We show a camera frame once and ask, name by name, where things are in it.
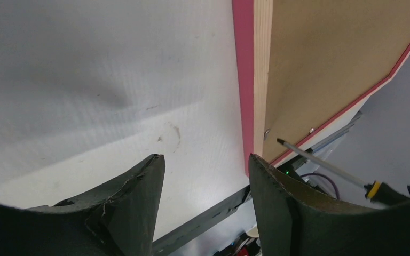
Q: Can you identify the pink picture frame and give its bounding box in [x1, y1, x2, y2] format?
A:
[232, 1, 410, 165]

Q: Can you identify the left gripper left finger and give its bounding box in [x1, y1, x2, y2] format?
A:
[0, 154, 165, 255]

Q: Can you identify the yellow black screwdriver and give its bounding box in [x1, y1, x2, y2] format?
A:
[277, 138, 410, 206]

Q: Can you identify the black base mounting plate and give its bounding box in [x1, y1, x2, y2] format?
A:
[151, 186, 251, 255]

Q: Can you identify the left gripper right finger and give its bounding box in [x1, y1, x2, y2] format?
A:
[248, 154, 410, 255]

